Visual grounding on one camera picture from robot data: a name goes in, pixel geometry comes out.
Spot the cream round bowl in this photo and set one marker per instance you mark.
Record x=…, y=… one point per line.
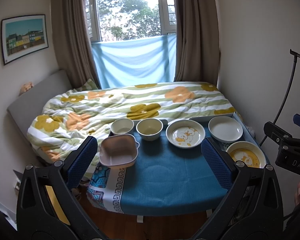
x=149, y=129

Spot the grey headboard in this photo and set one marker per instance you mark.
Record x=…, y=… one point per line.
x=29, y=105

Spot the plain white plate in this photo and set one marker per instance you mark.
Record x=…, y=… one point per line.
x=225, y=129

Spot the person's right hand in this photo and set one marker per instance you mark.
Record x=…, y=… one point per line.
x=297, y=195

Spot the plush toy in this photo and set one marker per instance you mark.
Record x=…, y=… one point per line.
x=25, y=87

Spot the yellow duck plate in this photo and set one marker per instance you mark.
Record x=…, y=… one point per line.
x=247, y=152

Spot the framed houses picture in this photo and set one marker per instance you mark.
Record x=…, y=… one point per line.
x=23, y=35

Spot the light blue window cloth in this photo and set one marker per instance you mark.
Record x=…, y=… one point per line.
x=135, y=62

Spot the brown curtain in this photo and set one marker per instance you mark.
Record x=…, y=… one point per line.
x=197, y=45
x=71, y=41

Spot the green patterned pillow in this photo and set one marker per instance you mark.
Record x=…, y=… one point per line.
x=89, y=85

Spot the blue patterned tablecloth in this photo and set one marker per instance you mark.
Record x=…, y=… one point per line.
x=164, y=180

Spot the yellow box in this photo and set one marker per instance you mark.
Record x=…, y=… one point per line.
x=56, y=206

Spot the left brown curtain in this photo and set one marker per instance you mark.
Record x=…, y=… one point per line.
x=71, y=41

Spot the duck pattern deep plate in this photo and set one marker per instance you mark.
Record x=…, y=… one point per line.
x=185, y=133

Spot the right brown curtain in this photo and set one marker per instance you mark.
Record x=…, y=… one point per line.
x=197, y=45

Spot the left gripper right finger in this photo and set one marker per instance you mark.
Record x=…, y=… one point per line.
x=216, y=159

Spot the white small bowl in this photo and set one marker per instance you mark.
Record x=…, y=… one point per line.
x=122, y=126

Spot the pink square dish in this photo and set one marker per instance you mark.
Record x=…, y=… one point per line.
x=119, y=151

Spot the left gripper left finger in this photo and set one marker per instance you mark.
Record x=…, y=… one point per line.
x=78, y=161

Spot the floral striped duvet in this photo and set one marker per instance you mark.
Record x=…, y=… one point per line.
x=67, y=119

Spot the black curved stand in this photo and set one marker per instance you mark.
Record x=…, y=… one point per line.
x=296, y=56

